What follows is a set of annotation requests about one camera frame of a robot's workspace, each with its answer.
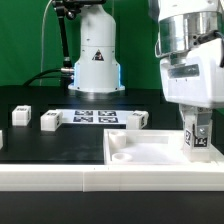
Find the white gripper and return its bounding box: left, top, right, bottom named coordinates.
left=160, top=38, right=224, bottom=138

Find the white square tabletop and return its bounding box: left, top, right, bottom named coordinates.
left=102, top=128, right=224, bottom=166

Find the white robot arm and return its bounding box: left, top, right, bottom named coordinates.
left=70, top=0, right=224, bottom=137

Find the white U-shaped fence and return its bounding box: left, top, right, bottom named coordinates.
left=0, top=148, right=224, bottom=192

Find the white sheet with markers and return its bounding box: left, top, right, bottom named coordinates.
left=61, top=109, right=132, bottom=125

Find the black cable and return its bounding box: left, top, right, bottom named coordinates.
left=23, top=68, right=68, bottom=87

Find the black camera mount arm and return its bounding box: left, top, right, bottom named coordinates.
left=52, top=0, right=107, bottom=84

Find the grey cable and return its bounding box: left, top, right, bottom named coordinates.
left=39, top=0, right=54, bottom=87

